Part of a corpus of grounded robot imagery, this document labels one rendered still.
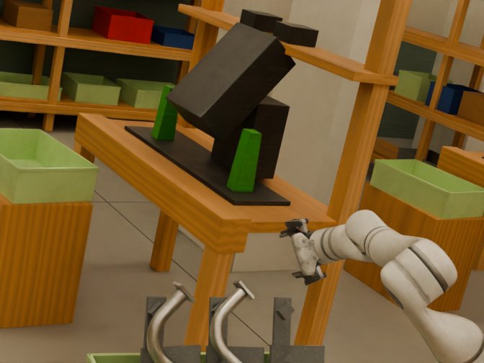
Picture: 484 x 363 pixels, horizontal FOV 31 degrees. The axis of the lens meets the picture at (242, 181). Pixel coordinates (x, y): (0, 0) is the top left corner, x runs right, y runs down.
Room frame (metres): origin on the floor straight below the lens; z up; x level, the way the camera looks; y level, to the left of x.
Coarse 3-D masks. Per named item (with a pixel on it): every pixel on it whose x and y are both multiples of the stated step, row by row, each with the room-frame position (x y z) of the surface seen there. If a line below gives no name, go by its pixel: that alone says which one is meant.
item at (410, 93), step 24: (456, 24) 7.77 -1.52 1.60; (432, 48) 7.87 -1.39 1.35; (456, 48) 7.72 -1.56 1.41; (480, 48) 8.05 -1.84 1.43; (408, 72) 8.32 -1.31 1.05; (480, 72) 8.02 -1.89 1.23; (408, 96) 8.09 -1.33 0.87; (432, 96) 7.81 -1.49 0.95; (456, 96) 7.67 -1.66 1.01; (480, 96) 7.52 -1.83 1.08; (432, 120) 7.69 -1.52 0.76; (456, 120) 7.54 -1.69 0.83; (480, 120) 7.42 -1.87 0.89; (384, 144) 8.64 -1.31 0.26; (456, 144) 8.02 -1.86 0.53
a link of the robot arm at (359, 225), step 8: (352, 216) 1.65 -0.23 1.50; (360, 216) 1.63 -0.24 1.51; (368, 216) 1.62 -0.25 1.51; (376, 216) 1.62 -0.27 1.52; (352, 224) 1.63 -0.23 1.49; (360, 224) 1.61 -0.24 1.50; (368, 224) 1.59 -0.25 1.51; (376, 224) 1.58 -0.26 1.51; (384, 224) 1.59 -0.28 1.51; (352, 232) 1.61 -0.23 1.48; (360, 232) 1.59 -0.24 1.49; (368, 232) 1.57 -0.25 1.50; (352, 240) 1.63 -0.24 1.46; (360, 240) 1.58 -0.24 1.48; (360, 248) 1.63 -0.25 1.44
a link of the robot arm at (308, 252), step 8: (320, 232) 1.75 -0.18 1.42; (296, 240) 1.73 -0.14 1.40; (304, 240) 1.74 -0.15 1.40; (312, 240) 1.76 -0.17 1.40; (320, 240) 1.73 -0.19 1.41; (296, 248) 1.73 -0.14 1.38; (304, 248) 1.73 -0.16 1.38; (312, 248) 1.74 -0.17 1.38; (320, 248) 1.73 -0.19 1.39; (296, 256) 1.73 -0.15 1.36; (304, 256) 1.72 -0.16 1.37; (312, 256) 1.73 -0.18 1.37; (320, 256) 1.73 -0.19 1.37; (328, 256) 1.72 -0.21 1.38; (304, 264) 1.72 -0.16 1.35; (312, 264) 1.72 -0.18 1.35; (304, 272) 1.72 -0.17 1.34; (312, 272) 1.71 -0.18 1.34
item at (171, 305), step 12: (180, 288) 1.82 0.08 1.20; (168, 300) 1.81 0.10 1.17; (180, 300) 1.81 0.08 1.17; (192, 300) 1.82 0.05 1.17; (156, 312) 1.79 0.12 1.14; (168, 312) 1.79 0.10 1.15; (156, 324) 1.77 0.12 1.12; (156, 336) 1.76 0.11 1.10; (156, 348) 1.76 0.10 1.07; (156, 360) 1.76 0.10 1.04; (168, 360) 1.77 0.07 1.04
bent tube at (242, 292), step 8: (240, 280) 1.97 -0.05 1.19; (240, 288) 1.96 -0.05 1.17; (232, 296) 1.95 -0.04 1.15; (240, 296) 1.95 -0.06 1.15; (248, 296) 1.96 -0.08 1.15; (224, 304) 1.93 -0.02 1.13; (232, 304) 1.93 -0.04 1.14; (216, 312) 1.92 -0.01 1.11; (224, 312) 1.92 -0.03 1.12; (216, 320) 1.90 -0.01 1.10; (224, 320) 1.91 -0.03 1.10; (216, 328) 1.89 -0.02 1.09; (216, 336) 1.88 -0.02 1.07; (216, 344) 1.88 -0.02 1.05; (224, 344) 1.89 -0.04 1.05; (216, 352) 1.88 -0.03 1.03; (224, 352) 1.88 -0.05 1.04; (224, 360) 1.87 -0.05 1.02; (232, 360) 1.88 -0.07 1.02
